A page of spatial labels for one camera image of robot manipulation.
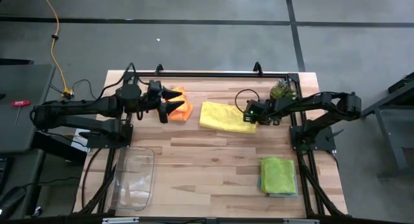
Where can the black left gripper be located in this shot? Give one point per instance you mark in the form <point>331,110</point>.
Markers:
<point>152,94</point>

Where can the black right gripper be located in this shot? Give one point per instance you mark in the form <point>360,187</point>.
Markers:
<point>258,112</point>

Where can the orange microfiber towel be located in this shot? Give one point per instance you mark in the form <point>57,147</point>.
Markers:
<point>182,114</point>

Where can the yellow microfiber towel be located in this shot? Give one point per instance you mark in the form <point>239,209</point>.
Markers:
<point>223,117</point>

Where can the green microfiber towel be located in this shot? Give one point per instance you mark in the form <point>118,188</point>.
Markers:
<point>278,175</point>

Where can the grey microfiber towel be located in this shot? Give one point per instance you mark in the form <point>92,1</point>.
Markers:
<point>281,195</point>

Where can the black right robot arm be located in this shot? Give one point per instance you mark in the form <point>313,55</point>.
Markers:
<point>323,101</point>

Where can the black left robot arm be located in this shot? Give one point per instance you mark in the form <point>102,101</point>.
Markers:
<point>81,109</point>

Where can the potted succulent plant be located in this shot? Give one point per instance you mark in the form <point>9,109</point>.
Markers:
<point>283,89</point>

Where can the clear plastic bin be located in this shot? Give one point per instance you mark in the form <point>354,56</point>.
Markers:
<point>132,182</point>

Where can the white paper sheet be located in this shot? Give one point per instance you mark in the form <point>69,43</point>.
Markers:
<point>77,143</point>

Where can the yellow black power plug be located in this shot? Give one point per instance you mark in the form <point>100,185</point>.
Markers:
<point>68,94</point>

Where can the black desk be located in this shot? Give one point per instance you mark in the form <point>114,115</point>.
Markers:
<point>58,149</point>

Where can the grey metal side cart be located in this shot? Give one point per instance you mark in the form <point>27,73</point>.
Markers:
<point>391,136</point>

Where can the grey side table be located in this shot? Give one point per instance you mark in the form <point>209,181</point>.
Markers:
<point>22,133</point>

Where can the black rounded device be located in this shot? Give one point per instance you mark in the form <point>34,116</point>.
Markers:
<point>11,201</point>

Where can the black aluminium table frame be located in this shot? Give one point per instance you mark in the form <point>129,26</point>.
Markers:
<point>187,74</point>

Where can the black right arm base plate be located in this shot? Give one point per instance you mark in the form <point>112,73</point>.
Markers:
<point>323,143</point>

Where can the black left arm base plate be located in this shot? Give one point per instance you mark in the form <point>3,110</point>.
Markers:
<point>103,144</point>

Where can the silver metal bracket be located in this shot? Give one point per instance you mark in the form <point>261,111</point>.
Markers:
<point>300,221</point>
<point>119,220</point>

